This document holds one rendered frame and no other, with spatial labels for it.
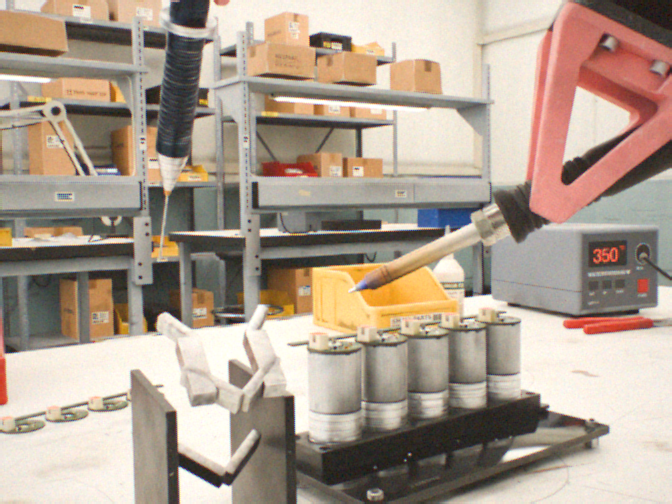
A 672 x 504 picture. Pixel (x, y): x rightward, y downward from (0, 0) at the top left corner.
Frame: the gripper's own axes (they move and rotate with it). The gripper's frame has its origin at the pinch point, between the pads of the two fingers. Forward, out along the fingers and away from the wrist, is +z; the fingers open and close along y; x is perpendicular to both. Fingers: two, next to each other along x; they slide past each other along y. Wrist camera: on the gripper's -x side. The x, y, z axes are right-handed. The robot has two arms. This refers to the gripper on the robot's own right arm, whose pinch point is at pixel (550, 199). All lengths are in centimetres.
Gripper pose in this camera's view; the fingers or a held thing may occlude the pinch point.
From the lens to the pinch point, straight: 32.9
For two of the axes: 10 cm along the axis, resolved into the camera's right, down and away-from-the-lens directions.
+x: 8.8, 4.7, -0.8
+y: -1.2, 0.7, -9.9
